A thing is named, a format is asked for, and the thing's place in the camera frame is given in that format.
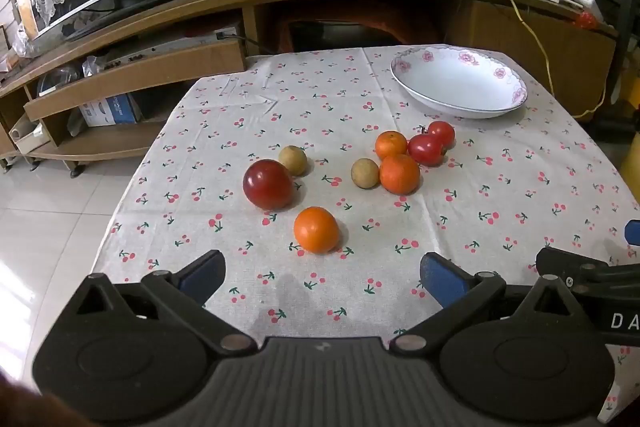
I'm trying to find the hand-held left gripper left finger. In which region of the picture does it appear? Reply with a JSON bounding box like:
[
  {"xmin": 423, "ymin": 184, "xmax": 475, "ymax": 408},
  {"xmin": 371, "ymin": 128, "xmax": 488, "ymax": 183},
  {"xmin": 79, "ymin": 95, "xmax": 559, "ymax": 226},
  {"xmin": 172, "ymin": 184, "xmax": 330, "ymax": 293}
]
[{"xmin": 62, "ymin": 250, "xmax": 258, "ymax": 355}]

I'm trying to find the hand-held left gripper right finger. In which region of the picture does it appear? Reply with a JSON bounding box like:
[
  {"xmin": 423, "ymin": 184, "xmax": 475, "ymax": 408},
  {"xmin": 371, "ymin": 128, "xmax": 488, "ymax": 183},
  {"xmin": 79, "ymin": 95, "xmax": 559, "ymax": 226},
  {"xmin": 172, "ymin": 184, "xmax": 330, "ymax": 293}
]
[{"xmin": 389, "ymin": 252, "xmax": 590, "ymax": 355}]

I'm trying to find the orange tangerine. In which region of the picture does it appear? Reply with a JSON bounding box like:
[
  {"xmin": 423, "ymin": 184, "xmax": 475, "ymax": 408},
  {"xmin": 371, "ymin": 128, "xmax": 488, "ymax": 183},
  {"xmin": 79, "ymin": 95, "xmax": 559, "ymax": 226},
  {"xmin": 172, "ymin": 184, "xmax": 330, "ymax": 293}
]
[
  {"xmin": 293, "ymin": 206, "xmax": 341, "ymax": 255},
  {"xmin": 374, "ymin": 131, "xmax": 409, "ymax": 160},
  {"xmin": 379, "ymin": 153, "xmax": 421, "ymax": 196}
]

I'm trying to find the red apple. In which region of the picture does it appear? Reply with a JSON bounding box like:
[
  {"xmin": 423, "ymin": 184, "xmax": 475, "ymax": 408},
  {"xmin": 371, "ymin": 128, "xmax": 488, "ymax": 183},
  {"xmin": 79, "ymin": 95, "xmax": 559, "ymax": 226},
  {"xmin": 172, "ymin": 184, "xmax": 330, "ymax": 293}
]
[{"xmin": 243, "ymin": 159, "xmax": 295, "ymax": 211}]

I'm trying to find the red tomato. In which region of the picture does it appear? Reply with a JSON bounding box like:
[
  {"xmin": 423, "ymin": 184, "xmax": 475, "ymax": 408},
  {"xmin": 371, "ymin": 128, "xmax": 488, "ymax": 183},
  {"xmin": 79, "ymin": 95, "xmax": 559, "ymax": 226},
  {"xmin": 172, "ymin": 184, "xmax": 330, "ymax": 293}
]
[
  {"xmin": 427, "ymin": 120, "xmax": 456, "ymax": 148},
  {"xmin": 407, "ymin": 134, "xmax": 447, "ymax": 167}
]

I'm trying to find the small brown kiwi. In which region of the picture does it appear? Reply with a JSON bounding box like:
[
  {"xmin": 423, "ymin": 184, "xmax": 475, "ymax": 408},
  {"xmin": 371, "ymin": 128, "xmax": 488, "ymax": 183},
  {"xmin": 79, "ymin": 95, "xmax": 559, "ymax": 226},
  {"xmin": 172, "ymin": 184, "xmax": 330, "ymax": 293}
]
[
  {"xmin": 350, "ymin": 158, "xmax": 381, "ymax": 190},
  {"xmin": 278, "ymin": 145, "xmax": 309, "ymax": 177}
]

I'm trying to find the white floral bowl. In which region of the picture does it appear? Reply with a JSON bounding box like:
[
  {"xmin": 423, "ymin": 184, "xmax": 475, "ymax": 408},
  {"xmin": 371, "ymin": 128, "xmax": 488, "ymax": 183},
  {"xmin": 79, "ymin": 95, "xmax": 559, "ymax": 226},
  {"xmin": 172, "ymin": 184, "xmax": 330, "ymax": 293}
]
[{"xmin": 390, "ymin": 47, "xmax": 529, "ymax": 120}]

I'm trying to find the blue and white box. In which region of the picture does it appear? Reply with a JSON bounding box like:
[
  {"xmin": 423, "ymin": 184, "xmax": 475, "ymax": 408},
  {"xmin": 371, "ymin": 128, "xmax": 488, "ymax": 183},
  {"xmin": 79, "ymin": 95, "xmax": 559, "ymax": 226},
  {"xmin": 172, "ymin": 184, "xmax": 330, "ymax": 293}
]
[{"xmin": 79, "ymin": 92, "xmax": 144, "ymax": 128}]

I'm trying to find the cherry print tablecloth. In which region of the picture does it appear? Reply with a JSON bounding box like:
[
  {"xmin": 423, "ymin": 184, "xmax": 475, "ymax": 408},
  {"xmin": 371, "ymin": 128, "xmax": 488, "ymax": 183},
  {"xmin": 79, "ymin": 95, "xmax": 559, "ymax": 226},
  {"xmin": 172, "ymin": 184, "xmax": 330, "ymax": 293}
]
[{"xmin": 91, "ymin": 44, "xmax": 640, "ymax": 426}]

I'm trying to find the black metal rack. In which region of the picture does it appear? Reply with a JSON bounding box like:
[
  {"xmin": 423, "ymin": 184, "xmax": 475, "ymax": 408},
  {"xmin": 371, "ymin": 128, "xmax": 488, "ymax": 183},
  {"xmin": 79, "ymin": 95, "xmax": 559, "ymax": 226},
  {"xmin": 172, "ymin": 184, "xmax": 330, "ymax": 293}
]
[{"xmin": 549, "ymin": 0, "xmax": 640, "ymax": 128}]

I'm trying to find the silver media player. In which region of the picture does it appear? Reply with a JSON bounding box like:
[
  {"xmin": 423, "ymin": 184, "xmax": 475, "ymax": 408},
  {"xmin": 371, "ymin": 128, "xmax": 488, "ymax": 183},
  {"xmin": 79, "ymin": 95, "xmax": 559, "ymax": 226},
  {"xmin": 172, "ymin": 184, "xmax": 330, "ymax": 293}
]
[{"xmin": 94, "ymin": 27, "xmax": 242, "ymax": 68}]

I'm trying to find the wooden television stand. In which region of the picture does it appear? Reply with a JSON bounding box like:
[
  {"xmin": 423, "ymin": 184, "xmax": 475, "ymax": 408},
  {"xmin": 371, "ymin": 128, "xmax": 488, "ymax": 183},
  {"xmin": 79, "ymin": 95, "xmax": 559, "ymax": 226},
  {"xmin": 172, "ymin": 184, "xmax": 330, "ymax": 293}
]
[{"xmin": 0, "ymin": 0, "xmax": 619, "ymax": 174}]

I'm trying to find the yellow cable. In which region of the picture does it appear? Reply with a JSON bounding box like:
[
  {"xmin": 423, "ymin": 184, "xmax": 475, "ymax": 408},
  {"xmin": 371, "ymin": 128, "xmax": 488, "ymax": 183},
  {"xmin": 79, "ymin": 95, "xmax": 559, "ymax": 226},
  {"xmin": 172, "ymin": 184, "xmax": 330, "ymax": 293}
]
[{"xmin": 349, "ymin": 0, "xmax": 609, "ymax": 120}]

